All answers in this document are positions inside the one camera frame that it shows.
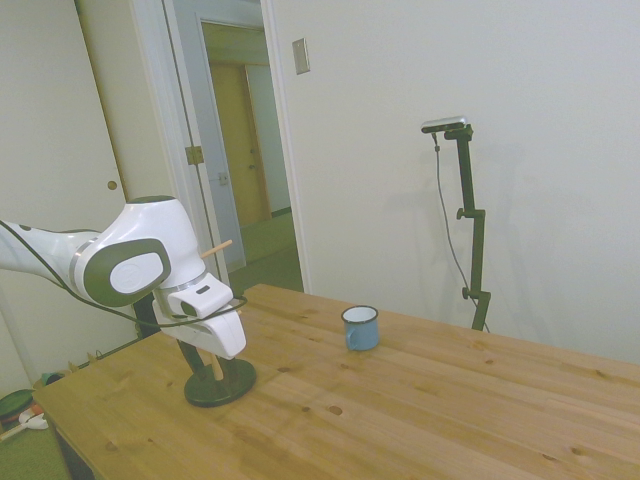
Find wooden hallway door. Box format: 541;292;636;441
208;63;274;229

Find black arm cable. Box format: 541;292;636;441
0;219;249;329

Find brown paper bag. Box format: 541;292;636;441
31;349;104;394

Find camera on black stand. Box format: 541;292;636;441
432;131;492;334

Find black-rimmed white enamel cup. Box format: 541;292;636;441
341;305;380;353

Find grey exterior camera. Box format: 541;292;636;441
420;115;471;136

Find metal wall plate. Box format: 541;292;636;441
291;37;311;77

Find white floor object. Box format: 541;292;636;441
17;409;50;432

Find green round floor item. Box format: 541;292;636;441
0;388;37;427

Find white open door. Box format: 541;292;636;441
74;0;232;291

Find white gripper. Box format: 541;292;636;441
152;293;249;387

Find black camera stand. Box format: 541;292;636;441
443;124;493;333

